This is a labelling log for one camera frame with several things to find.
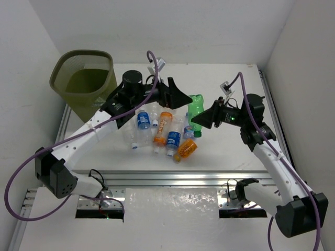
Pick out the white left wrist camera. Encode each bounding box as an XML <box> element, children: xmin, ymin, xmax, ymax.
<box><xmin>147</xmin><ymin>58</ymin><xmax>166</xmax><ymax>76</ymax></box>

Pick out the small bottle colourful label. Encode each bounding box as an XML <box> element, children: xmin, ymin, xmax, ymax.
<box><xmin>183</xmin><ymin>113</ymin><xmax>194</xmax><ymax>139</ymax></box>

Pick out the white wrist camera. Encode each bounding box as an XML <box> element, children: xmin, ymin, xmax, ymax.
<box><xmin>220</xmin><ymin>82</ymin><xmax>235</xmax><ymax>101</ymax></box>
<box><xmin>147</xmin><ymin>58</ymin><xmax>166</xmax><ymax>76</ymax></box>

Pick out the clear ribbed bottle blue cap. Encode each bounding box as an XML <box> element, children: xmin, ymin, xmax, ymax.
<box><xmin>122</xmin><ymin>122</ymin><xmax>139</xmax><ymax>150</ymax></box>

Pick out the green plastic bottle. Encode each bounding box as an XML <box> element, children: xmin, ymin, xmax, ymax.
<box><xmin>187</xmin><ymin>94</ymin><xmax>204</xmax><ymax>138</ymax></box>

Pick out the tall orange label bottle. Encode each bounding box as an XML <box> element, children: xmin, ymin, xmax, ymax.
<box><xmin>153</xmin><ymin>111</ymin><xmax>173</xmax><ymax>154</ymax></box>

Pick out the clear bottle white cap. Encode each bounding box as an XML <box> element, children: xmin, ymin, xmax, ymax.
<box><xmin>149</xmin><ymin>102</ymin><xmax>161</xmax><ymax>128</ymax></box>

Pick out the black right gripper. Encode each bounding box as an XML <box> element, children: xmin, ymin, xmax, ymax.
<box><xmin>192</xmin><ymin>96</ymin><xmax>248</xmax><ymax>128</ymax></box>

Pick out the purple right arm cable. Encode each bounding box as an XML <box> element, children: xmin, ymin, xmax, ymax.
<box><xmin>227</xmin><ymin>72</ymin><xmax>322</xmax><ymax>251</ymax></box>

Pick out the olive green mesh bin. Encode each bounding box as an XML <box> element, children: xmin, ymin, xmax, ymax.
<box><xmin>49</xmin><ymin>50</ymin><xmax>117</xmax><ymax>122</ymax></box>

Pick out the orange juice bottle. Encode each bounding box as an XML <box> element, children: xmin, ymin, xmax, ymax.
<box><xmin>173</xmin><ymin>139</ymin><xmax>197</xmax><ymax>162</ymax></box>

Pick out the blue label water bottle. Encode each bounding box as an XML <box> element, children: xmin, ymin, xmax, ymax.
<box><xmin>137</xmin><ymin>109</ymin><xmax>152</xmax><ymax>146</ymax></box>

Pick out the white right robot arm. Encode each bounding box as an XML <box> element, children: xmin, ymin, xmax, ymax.
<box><xmin>192</xmin><ymin>94</ymin><xmax>328</xmax><ymax>237</ymax></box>

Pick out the aluminium rail frame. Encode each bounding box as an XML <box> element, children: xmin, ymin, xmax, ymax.
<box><xmin>22</xmin><ymin>64</ymin><xmax>314</xmax><ymax>219</ymax></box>

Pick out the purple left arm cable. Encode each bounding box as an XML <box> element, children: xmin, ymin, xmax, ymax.
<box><xmin>4</xmin><ymin>50</ymin><xmax>160</xmax><ymax>222</ymax></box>

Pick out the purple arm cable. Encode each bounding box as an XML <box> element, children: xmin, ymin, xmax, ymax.
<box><xmin>227</xmin><ymin>72</ymin><xmax>322</xmax><ymax>251</ymax></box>
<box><xmin>4</xmin><ymin>50</ymin><xmax>160</xmax><ymax>222</ymax></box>

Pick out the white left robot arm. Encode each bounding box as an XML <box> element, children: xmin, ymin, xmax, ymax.
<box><xmin>35</xmin><ymin>70</ymin><xmax>192</xmax><ymax>199</ymax></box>

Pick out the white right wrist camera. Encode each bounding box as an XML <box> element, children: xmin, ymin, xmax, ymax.
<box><xmin>220</xmin><ymin>82</ymin><xmax>235</xmax><ymax>101</ymax></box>

